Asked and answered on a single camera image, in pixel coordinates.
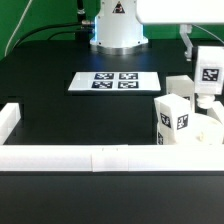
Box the black cable bundle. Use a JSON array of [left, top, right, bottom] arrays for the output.
[[13, 0, 98, 48]]

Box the white front fence wall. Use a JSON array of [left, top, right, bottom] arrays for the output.
[[0, 145, 224, 172]]

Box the white cable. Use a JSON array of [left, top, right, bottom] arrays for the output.
[[3, 0, 34, 58]]

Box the white left fence wall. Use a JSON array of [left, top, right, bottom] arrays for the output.
[[0, 103, 21, 145]]

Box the white marker base plate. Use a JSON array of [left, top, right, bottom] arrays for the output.
[[68, 71, 161, 91]]

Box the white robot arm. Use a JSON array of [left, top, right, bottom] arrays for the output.
[[90, 0, 224, 60]]

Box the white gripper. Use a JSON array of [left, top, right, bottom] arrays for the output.
[[136, 0, 224, 61]]

